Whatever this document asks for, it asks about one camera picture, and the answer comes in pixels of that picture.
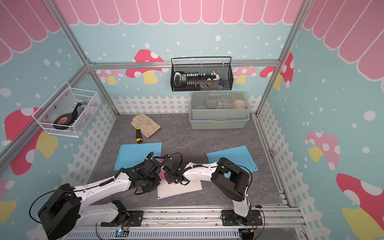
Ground pink cleaning cloth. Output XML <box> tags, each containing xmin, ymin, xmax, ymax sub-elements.
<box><xmin>159</xmin><ymin>170</ymin><xmax>167</xmax><ymax>181</ymax></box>

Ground blue drawing tablet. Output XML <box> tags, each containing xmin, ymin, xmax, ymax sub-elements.
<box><xmin>207</xmin><ymin>146</ymin><xmax>258</xmax><ymax>173</ymax></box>
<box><xmin>114</xmin><ymin>143</ymin><xmax>162</xmax><ymax>171</ymax></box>

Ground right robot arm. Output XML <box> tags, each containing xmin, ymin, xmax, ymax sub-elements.
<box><xmin>153</xmin><ymin>155</ymin><xmax>253</xmax><ymax>226</ymax></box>

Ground white items in basket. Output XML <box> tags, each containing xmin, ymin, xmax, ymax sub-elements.
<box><xmin>171</xmin><ymin>71</ymin><xmax>220</xmax><ymax>91</ymax></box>

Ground beige work glove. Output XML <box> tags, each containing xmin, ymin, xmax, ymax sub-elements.
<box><xmin>131</xmin><ymin>114</ymin><xmax>162</xmax><ymax>139</ymax></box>

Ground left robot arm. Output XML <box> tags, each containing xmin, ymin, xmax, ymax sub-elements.
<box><xmin>34</xmin><ymin>152</ymin><xmax>161</xmax><ymax>240</ymax></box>

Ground yellow black utility knife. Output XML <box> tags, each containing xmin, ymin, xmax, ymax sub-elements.
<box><xmin>136</xmin><ymin>127</ymin><xmax>143</xmax><ymax>144</ymax></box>

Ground clear wall bin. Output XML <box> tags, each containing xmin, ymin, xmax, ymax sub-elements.
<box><xmin>32</xmin><ymin>83</ymin><xmax>102</xmax><ymax>138</ymax></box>

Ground black wire mesh basket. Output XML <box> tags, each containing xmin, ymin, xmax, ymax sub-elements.
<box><xmin>170</xmin><ymin>57</ymin><xmax>234</xmax><ymax>92</ymax></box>

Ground white drawing tablet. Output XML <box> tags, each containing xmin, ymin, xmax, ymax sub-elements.
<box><xmin>157</xmin><ymin>177</ymin><xmax>203</xmax><ymax>199</ymax></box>

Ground small green circuit board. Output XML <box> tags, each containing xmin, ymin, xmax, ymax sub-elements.
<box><xmin>115</xmin><ymin>229</ymin><xmax>130</xmax><ymax>238</ymax></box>

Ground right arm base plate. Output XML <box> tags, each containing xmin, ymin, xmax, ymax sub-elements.
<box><xmin>220</xmin><ymin>210</ymin><xmax>263</xmax><ymax>227</ymax></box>

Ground blue front drawing tablet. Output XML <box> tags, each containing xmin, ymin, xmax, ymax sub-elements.
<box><xmin>207</xmin><ymin>146</ymin><xmax>258</xmax><ymax>173</ymax></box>

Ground black tape roll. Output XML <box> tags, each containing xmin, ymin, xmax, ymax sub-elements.
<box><xmin>53</xmin><ymin>114</ymin><xmax>74</xmax><ymax>130</ymax></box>

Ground green plastic storage box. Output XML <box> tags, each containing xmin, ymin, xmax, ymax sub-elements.
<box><xmin>189</xmin><ymin>92</ymin><xmax>251</xmax><ymax>130</ymax></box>

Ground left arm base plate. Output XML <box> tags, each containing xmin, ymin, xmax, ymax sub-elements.
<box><xmin>101</xmin><ymin>211</ymin><xmax>144</xmax><ymax>228</ymax></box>

